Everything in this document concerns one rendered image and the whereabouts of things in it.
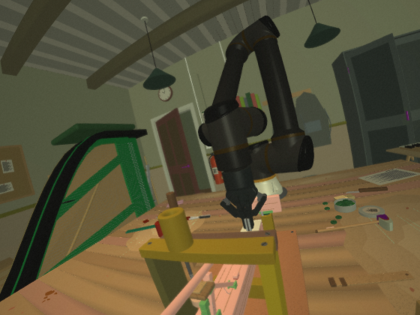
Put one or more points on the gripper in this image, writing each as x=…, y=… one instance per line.
x=239, y=188

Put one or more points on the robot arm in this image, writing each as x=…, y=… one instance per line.
x=279, y=98

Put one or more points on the white block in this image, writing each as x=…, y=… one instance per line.
x=257, y=224

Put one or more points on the green key stop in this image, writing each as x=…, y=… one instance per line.
x=267, y=213

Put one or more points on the pink block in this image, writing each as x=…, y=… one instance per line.
x=274, y=202

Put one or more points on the pink wooden key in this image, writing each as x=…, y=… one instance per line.
x=231, y=295

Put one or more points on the tan wooden block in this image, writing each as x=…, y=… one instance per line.
x=203, y=289

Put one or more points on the red fire extinguisher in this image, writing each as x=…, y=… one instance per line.
x=217, y=172

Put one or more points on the red and black pen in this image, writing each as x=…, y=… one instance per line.
x=198, y=217

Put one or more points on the yellow cylinder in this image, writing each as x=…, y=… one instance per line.
x=175, y=229

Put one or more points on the orange wooden side panel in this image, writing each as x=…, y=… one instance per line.
x=293, y=272

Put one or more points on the dark red door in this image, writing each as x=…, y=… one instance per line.
x=175, y=154

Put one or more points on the grey tin with green felt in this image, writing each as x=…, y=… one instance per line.
x=345, y=205

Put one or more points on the pink wooden dowel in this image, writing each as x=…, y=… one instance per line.
x=187, y=290

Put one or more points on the row of coloured books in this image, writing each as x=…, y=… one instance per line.
x=249, y=100

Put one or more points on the green pencil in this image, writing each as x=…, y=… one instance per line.
x=141, y=229

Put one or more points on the green clip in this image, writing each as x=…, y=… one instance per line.
x=205, y=307

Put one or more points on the grey tape roll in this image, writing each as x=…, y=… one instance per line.
x=370, y=211

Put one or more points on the wooden hammer with purple head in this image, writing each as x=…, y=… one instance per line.
x=384, y=222

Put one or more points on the white grid sheet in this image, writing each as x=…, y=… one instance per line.
x=389, y=176

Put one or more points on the green pendant lamp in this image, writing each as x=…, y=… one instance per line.
x=159, y=78
x=321, y=36

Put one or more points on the wooden side table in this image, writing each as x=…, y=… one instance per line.
x=403, y=151

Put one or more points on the grey tall cabinet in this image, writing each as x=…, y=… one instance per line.
x=377, y=98

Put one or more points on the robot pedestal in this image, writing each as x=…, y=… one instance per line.
x=270, y=187

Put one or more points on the yellow action model frame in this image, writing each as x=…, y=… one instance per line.
x=223, y=251

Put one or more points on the brown wooden post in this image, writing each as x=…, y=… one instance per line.
x=171, y=200

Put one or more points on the green and black piano frame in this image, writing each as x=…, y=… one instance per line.
x=128, y=164

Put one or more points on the round wall clock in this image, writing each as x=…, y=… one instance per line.
x=165, y=93

